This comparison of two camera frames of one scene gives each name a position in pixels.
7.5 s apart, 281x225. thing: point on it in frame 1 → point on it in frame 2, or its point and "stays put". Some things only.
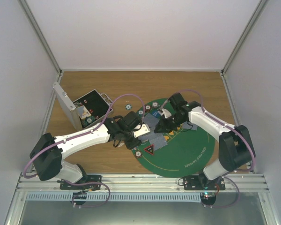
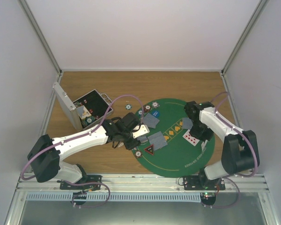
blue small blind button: [156, 114] stays put
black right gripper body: [175, 122] → [199, 131]
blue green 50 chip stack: [128, 107] stays put
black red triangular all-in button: [150, 149] stays put
